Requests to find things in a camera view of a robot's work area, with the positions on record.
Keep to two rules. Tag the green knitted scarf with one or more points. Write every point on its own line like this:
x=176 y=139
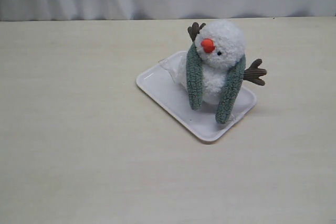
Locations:
x=194 y=82

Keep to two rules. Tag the white plush snowman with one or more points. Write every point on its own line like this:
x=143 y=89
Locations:
x=220 y=45

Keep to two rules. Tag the white rectangular plastic tray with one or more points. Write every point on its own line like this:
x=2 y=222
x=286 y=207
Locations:
x=158 y=84

